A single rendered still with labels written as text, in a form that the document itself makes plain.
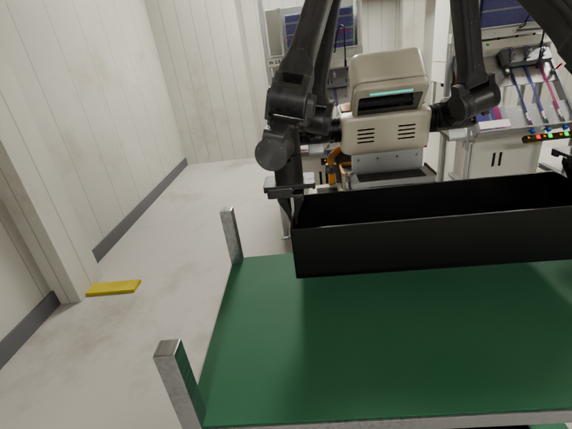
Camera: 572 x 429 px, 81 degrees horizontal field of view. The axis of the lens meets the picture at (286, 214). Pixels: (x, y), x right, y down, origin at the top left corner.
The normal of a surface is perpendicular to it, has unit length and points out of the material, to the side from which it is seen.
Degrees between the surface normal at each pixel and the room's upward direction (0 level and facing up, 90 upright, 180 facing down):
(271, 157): 90
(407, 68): 43
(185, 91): 90
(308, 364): 0
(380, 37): 90
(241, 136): 90
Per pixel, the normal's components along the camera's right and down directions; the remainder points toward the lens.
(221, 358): -0.12, -0.89
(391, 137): -0.03, 0.57
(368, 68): -0.12, -0.36
